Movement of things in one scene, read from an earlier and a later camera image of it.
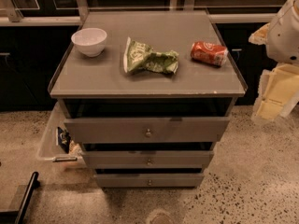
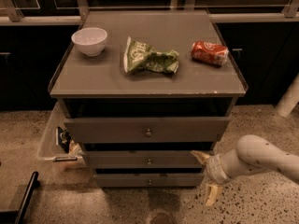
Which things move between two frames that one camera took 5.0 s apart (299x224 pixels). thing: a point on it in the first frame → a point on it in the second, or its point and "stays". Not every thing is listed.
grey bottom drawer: [150, 180] stays
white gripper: [285, 36] → [214, 169]
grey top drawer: [152, 130] stays
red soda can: [209, 53] stays
